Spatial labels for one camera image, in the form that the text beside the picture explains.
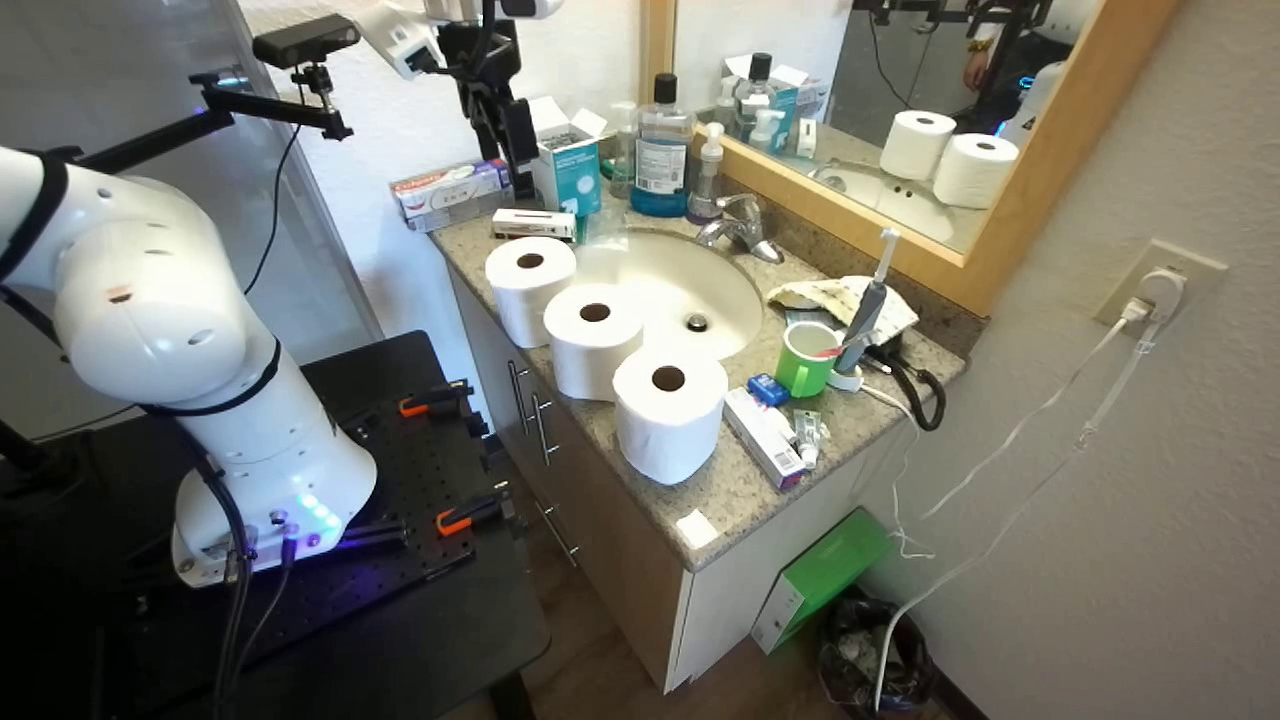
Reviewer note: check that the black robot table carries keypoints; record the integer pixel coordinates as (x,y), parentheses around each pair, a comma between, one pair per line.
(403,625)

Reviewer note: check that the orange black clamp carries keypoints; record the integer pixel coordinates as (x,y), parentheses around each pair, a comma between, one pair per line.
(434,402)
(467,516)

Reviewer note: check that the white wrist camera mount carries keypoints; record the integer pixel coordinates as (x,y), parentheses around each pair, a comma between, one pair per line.
(407,37)

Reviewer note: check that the small clear soap bottle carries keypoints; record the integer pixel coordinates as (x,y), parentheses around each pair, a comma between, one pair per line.
(705,183)

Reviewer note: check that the white sink basin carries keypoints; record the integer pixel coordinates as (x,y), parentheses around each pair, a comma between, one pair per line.
(701,281)

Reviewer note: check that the green cardboard box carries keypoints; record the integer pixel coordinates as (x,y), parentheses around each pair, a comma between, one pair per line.
(832,567)

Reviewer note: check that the white printed carton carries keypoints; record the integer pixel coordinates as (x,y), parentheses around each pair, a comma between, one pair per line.
(444,195)

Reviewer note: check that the crumpled clear wrapper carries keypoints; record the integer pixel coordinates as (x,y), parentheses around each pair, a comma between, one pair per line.
(805,437)

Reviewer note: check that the beige wall outlet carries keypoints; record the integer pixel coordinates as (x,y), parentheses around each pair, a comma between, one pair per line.
(1185,267)

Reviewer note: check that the chrome faucet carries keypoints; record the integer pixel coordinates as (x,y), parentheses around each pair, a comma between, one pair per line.
(741,224)

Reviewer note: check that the black external camera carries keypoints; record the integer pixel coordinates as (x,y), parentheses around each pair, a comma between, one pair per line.
(307,37)

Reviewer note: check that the wood framed mirror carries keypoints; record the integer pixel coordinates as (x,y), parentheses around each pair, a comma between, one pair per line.
(867,106)

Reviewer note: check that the small blue item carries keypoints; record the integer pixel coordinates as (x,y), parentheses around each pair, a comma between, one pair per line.
(766,391)

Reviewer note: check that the green mug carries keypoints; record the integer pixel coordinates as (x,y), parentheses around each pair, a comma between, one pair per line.
(805,365)

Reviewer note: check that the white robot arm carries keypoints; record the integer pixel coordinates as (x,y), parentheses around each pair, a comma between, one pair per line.
(147,293)

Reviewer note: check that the clear plastic bag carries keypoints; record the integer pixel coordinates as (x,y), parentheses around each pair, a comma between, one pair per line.
(607,224)

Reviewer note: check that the electric toothbrush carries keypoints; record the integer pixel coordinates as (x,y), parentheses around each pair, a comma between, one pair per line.
(867,321)

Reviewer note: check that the small white device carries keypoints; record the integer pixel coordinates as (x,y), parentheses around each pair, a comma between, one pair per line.
(534,221)

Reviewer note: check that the black trash bin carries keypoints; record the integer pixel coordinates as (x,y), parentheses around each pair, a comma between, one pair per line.
(854,661)

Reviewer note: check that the clear pump dispenser bottle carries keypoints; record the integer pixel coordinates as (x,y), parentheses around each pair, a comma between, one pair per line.
(622,141)

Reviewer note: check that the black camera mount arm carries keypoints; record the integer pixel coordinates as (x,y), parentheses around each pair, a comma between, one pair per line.
(261,106)

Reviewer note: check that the cream fabric pouch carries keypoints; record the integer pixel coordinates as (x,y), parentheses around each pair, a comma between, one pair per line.
(820,299)

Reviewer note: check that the white toothpaste box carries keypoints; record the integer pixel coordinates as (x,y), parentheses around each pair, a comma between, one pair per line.
(766,440)

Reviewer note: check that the teal box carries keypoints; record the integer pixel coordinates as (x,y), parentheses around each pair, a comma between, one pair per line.
(577,175)

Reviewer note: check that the blue mouthwash bottle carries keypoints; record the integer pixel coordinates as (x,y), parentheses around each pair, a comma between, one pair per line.
(663,160)

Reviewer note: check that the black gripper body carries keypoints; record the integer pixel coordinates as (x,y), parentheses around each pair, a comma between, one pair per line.
(484,64)

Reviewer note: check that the white tissue roll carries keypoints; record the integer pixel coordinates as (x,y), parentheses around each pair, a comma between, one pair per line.
(665,433)
(526,300)
(587,362)

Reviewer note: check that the vanity cabinet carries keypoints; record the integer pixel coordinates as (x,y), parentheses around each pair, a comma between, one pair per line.
(615,547)

